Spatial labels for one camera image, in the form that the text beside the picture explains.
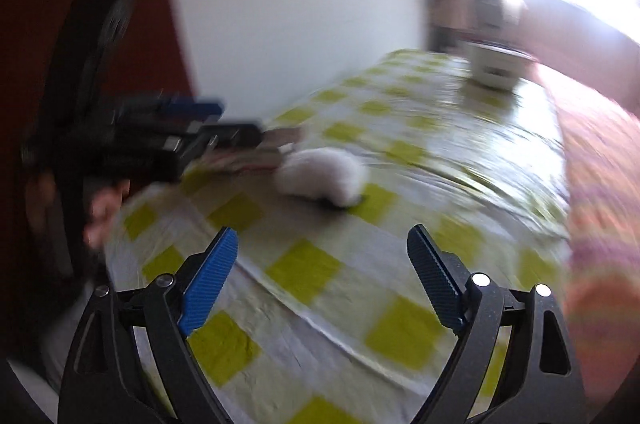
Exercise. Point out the striped pink bed sheet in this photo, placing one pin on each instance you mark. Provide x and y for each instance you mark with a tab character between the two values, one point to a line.
601	301

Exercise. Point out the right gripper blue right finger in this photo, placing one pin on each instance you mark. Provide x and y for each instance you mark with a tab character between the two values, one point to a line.
540	380

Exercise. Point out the white washing machine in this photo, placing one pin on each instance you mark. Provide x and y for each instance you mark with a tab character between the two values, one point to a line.
498	15

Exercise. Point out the white box on table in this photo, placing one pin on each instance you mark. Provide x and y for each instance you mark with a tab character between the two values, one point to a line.
495	67

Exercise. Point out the person's left hand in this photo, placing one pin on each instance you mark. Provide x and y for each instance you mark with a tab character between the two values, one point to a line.
104	206

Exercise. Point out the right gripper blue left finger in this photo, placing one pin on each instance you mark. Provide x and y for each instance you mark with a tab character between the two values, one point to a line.
130	361

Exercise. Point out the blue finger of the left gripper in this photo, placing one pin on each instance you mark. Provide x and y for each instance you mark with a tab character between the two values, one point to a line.
192	109
227	135

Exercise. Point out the green checkered tablecloth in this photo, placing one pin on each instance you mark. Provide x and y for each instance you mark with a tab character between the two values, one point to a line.
323	319

